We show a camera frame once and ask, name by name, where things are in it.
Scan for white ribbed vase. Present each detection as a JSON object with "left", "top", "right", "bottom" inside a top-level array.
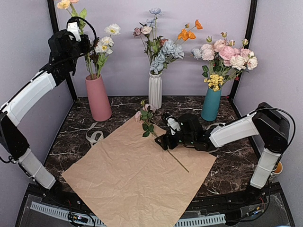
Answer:
[{"left": 148, "top": 73, "right": 162, "bottom": 109}]

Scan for pink rose flower stem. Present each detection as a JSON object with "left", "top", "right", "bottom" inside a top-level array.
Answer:
[{"left": 135, "top": 100, "right": 189, "bottom": 173}]

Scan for black front table rail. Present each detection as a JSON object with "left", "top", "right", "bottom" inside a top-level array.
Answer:
[{"left": 24, "top": 182, "right": 284, "bottom": 214}]

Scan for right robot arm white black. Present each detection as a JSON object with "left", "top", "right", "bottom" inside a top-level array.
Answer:
[{"left": 155, "top": 102, "right": 296, "bottom": 205}]

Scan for black left corner post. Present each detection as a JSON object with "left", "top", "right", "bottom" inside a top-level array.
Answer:
[{"left": 47, "top": 0, "right": 78, "bottom": 100}]

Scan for teal vase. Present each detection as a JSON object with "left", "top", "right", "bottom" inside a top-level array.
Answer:
[{"left": 201, "top": 88, "right": 222, "bottom": 122}]

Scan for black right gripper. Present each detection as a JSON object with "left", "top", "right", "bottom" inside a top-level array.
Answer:
[{"left": 155, "top": 129, "right": 196, "bottom": 150}]

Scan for white mug yellow inside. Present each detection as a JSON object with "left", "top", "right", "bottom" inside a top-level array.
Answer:
[{"left": 271, "top": 161, "right": 283, "bottom": 176}]

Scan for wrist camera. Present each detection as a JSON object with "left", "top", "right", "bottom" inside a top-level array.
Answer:
[
  {"left": 162, "top": 113, "right": 181, "bottom": 136},
  {"left": 65, "top": 17, "right": 98, "bottom": 43}
]

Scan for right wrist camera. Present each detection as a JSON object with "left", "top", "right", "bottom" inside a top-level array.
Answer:
[{"left": 162, "top": 113, "right": 181, "bottom": 136}]

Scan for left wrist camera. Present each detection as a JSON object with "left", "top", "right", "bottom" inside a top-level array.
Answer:
[{"left": 65, "top": 17, "right": 98, "bottom": 43}]

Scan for pink peony flower arrangement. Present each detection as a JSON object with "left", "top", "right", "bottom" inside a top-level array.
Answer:
[{"left": 200, "top": 32, "right": 258, "bottom": 91}]

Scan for pink ceramic vase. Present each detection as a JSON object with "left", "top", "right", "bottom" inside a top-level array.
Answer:
[{"left": 85, "top": 74, "right": 112, "bottom": 122}]

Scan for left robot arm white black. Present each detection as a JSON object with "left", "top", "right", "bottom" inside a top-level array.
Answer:
[{"left": 0, "top": 29, "right": 91, "bottom": 206}]

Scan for white poppy flower stem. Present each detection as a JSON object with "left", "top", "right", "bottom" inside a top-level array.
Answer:
[{"left": 94, "top": 23, "right": 121, "bottom": 78}]

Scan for black corner post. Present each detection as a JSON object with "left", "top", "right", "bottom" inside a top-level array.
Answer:
[
  {"left": 47, "top": 0, "right": 78, "bottom": 100},
  {"left": 229, "top": 0, "right": 258, "bottom": 100}
]

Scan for blue and orange flower arrangement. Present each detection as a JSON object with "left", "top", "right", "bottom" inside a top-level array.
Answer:
[{"left": 133, "top": 8, "right": 203, "bottom": 75}]

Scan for beige kraft wrapping paper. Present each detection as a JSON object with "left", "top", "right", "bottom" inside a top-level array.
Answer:
[{"left": 62, "top": 118, "right": 216, "bottom": 227}]

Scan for black right corner post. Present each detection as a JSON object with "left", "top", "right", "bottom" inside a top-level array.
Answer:
[{"left": 229, "top": 0, "right": 258, "bottom": 100}]

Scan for beige ribbon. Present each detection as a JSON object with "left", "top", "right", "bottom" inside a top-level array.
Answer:
[{"left": 85, "top": 122, "right": 104, "bottom": 147}]

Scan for white slotted cable duct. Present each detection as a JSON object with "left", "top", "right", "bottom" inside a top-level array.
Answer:
[{"left": 30, "top": 201, "right": 226, "bottom": 227}]

